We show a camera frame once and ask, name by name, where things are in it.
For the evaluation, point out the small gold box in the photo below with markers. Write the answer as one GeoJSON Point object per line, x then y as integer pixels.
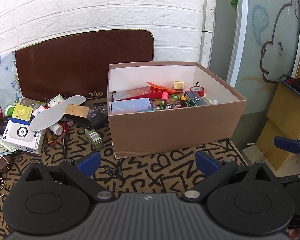
{"type": "Point", "coordinates": [179, 85]}

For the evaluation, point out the grey shoe insole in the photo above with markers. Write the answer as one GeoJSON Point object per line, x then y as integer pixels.
{"type": "Point", "coordinates": [55, 112]}

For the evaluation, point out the white tube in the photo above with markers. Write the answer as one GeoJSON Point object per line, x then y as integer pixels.
{"type": "Point", "coordinates": [55, 129]}

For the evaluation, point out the small green box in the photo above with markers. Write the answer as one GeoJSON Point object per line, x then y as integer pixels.
{"type": "Point", "coordinates": [95, 138]}

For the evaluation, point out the dark brown board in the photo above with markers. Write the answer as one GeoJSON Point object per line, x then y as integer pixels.
{"type": "Point", "coordinates": [77, 62]}

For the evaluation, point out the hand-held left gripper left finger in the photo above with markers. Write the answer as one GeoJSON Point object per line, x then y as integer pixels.
{"type": "Point", "coordinates": [88, 163]}

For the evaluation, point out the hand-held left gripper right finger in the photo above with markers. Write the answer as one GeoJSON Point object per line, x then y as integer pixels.
{"type": "Point", "coordinates": [207, 162]}

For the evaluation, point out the large cardboard carton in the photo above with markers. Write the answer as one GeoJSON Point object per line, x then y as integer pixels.
{"type": "Point", "coordinates": [280, 130]}

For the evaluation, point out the gold brown flat box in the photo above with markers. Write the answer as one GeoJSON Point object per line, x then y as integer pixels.
{"type": "Point", "coordinates": [77, 110]}

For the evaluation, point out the dark teal box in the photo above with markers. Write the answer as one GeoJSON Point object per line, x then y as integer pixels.
{"type": "Point", "coordinates": [197, 99]}

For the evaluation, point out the red tape roll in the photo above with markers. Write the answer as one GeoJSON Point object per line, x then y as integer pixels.
{"type": "Point", "coordinates": [197, 90]}

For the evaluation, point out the yellow cap marker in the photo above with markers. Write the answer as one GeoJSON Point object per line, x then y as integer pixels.
{"type": "Point", "coordinates": [185, 102]}

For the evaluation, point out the white and green packet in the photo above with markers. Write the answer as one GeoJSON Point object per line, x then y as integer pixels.
{"type": "Point", "coordinates": [57, 101]}

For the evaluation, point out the floral plastic bag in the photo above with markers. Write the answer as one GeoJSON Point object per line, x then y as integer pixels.
{"type": "Point", "coordinates": [2, 80]}

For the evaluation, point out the orange silicone brush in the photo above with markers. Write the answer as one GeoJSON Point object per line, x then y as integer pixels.
{"type": "Point", "coordinates": [160, 87]}

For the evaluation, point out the pink cap marker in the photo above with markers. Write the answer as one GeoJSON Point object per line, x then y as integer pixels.
{"type": "Point", "coordinates": [164, 101]}

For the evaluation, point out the cat drawing panel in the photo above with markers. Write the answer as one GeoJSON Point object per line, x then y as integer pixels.
{"type": "Point", "coordinates": [265, 30]}

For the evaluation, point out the white box with round logo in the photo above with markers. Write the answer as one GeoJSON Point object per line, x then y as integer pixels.
{"type": "Point", "coordinates": [22, 135]}

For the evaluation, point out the yellow green box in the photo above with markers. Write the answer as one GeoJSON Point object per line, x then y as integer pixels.
{"type": "Point", "coordinates": [22, 112]}

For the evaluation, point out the blue plastic tray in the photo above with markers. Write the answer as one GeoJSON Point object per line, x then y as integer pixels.
{"type": "Point", "coordinates": [290, 90]}

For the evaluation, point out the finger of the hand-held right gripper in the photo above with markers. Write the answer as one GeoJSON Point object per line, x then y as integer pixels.
{"type": "Point", "coordinates": [287, 145]}

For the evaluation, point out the long red box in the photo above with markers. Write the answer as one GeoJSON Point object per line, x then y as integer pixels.
{"type": "Point", "coordinates": [137, 93]}

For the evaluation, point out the brown cardboard box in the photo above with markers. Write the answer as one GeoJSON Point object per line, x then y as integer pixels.
{"type": "Point", "coordinates": [170, 130]}

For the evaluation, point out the black pen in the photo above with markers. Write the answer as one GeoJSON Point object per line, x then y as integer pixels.
{"type": "Point", "coordinates": [64, 145]}

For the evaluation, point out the light blue box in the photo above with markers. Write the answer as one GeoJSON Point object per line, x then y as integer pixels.
{"type": "Point", "coordinates": [130, 106]}

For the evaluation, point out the black pouch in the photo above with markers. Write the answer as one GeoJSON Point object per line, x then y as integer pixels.
{"type": "Point", "coordinates": [92, 120]}

